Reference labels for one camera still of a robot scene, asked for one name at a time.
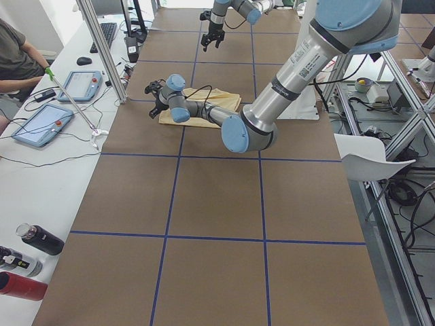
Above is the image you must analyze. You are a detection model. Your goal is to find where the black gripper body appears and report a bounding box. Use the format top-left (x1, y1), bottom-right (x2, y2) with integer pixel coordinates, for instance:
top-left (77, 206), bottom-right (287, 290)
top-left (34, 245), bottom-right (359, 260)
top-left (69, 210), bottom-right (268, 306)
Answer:
top-left (201, 22), bottom-right (225, 44)
top-left (152, 96), bottom-right (169, 114)

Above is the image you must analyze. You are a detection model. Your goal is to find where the cream long-sleeve printed shirt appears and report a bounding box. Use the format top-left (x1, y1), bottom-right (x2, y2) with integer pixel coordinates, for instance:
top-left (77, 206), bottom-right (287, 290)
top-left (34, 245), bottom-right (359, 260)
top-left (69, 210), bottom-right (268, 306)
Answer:
top-left (158, 88), bottom-right (241, 129)

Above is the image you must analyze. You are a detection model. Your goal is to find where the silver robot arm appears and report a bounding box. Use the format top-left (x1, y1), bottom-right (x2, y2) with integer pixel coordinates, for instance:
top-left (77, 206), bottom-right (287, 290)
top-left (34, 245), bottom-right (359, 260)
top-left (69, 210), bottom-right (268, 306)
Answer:
top-left (200, 0), bottom-right (275, 52)
top-left (144, 0), bottom-right (402, 153)

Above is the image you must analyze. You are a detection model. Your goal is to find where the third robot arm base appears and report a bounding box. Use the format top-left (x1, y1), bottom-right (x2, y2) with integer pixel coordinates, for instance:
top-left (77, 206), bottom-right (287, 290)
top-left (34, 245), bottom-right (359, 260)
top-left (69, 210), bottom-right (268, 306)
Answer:
top-left (402, 47), bottom-right (434, 99)

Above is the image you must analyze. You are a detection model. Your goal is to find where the long metal rod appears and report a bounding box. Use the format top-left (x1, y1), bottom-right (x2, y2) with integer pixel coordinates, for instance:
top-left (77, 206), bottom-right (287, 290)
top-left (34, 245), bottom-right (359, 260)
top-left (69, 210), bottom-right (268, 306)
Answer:
top-left (44, 67), bottom-right (109, 150)

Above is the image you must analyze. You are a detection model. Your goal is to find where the far blue teach pendant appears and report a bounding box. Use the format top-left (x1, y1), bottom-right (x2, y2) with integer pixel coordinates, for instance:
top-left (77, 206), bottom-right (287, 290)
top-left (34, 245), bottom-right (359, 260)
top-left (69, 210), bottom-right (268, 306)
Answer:
top-left (63, 71), bottom-right (102, 103)

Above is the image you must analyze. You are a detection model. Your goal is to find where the blue teach pendant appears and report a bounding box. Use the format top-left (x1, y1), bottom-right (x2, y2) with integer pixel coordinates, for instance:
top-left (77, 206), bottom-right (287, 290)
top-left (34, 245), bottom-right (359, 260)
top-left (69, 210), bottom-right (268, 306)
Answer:
top-left (12, 104), bottom-right (74, 147)
top-left (63, 71), bottom-right (102, 103)

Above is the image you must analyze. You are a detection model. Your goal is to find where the black computer mouse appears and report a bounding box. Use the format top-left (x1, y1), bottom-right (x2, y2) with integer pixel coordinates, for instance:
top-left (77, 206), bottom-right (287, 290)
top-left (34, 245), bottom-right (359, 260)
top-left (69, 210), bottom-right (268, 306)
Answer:
top-left (76, 56), bottom-right (92, 66)

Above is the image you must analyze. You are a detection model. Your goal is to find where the black keyboard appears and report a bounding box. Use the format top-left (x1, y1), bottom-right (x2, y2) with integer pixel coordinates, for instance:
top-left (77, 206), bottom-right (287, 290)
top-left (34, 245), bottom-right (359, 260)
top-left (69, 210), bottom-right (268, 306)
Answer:
top-left (90, 22), bottom-right (118, 54)

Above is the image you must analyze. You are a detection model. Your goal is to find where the black monitor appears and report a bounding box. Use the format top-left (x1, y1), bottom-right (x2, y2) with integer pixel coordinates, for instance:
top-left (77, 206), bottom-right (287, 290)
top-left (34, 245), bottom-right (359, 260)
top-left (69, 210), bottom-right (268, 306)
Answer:
top-left (90, 0), bottom-right (150, 38)

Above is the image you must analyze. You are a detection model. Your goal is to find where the near blue teach pendant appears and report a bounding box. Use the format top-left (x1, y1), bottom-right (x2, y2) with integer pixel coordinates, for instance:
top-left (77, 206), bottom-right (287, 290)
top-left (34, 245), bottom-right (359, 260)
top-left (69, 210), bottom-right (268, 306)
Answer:
top-left (12, 104), bottom-right (74, 147)

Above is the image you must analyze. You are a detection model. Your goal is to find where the seated person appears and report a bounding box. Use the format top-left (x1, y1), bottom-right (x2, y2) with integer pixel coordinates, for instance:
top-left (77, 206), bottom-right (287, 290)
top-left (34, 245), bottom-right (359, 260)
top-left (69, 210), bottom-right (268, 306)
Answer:
top-left (0, 18), bottom-right (55, 133)

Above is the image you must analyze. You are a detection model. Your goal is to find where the black water bottle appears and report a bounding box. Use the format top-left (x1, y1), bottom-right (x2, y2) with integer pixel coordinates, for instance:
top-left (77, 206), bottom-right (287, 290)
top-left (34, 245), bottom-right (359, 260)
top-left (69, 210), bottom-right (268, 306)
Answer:
top-left (16, 223), bottom-right (65, 256)

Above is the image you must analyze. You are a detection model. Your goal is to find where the white plastic chair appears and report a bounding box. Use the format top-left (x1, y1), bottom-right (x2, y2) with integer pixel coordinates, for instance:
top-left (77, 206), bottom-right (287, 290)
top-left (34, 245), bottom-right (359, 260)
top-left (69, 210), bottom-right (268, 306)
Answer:
top-left (334, 134), bottom-right (416, 181)

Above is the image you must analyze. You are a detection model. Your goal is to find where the red water bottle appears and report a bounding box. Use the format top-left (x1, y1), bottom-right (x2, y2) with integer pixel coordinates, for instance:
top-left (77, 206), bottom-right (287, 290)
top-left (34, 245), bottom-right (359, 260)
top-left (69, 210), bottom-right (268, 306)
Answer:
top-left (1, 272), bottom-right (48, 301)

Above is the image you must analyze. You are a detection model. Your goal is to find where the aluminium frame post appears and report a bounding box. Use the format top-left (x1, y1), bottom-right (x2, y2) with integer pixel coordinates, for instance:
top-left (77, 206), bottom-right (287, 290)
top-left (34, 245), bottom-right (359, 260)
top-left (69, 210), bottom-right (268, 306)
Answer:
top-left (76, 0), bottom-right (127, 104)

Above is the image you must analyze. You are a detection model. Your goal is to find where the aluminium frame rack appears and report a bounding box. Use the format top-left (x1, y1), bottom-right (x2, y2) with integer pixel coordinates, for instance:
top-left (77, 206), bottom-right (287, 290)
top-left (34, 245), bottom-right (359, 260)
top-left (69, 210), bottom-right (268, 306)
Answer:
top-left (334, 33), bottom-right (435, 326)

